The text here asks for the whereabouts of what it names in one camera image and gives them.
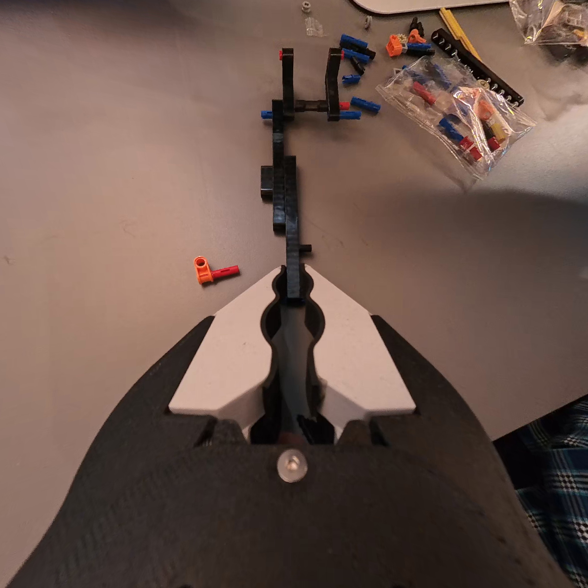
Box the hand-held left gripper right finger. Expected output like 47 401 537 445
299 264 416 444

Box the long black holed beam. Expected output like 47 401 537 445
431 28 524 105

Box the clear bag of brick parts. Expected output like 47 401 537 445
376 55 537 180
509 0 588 58

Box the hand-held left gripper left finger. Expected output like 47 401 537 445
168 266 288 444

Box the yellow brick beam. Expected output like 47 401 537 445
439 7 483 62

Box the black brick beam assembly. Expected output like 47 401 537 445
259 47 364 306

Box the blue plaid clothing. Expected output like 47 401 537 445
494 397 588 588

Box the grey desk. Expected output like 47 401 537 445
0 0 588 588

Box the white flat board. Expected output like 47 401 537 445
349 0 511 14

